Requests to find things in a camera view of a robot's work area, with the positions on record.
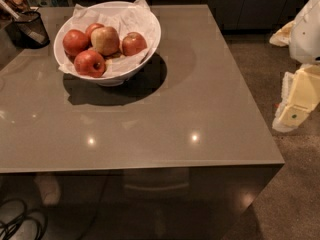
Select yellowish red apple centre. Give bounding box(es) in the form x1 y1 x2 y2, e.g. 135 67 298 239
91 26 120 56

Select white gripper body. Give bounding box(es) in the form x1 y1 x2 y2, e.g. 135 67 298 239
289 0 320 64

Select red apple back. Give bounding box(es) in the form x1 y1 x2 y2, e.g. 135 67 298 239
85 23 104 39

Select white crumpled paper liner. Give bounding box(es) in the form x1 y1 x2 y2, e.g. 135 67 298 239
58 0 160 79

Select white bowl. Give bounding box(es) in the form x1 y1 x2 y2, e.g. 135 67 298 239
53 0 162 87

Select black cables under table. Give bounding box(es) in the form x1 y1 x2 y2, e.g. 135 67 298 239
0 197 48 240

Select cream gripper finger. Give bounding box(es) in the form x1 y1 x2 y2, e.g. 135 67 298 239
272 65 320 133
269 21 295 47

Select black mesh pen cup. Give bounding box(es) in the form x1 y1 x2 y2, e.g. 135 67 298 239
12 11 50 49

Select red apple front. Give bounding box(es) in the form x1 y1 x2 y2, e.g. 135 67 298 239
73 50 106 78

